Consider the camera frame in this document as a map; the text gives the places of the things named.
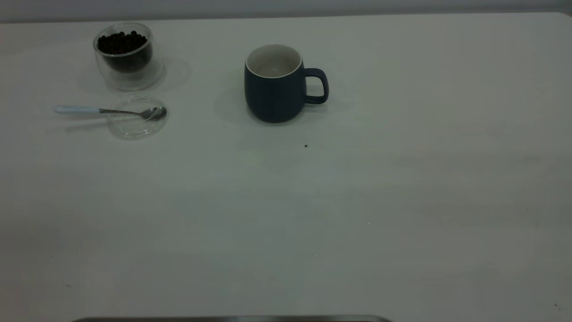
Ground dark grey ceramic mug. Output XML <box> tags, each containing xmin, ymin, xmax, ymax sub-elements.
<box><xmin>244</xmin><ymin>43</ymin><xmax>330</xmax><ymax>124</ymax></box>

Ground double-wall clear glass cup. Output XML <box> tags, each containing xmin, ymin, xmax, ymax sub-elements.
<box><xmin>93</xmin><ymin>21</ymin><xmax>164</xmax><ymax>91</ymax></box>

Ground clear glass lid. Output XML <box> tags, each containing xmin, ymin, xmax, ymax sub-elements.
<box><xmin>106</xmin><ymin>93</ymin><xmax>169</xmax><ymax>140</ymax></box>

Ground dark coffee beans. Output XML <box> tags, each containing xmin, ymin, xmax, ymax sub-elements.
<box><xmin>96</xmin><ymin>30</ymin><xmax>153</xmax><ymax>73</ymax></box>

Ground spoon with pale blue handle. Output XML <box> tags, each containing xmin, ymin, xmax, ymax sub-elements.
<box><xmin>53</xmin><ymin>105</ymin><xmax>168</xmax><ymax>121</ymax></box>

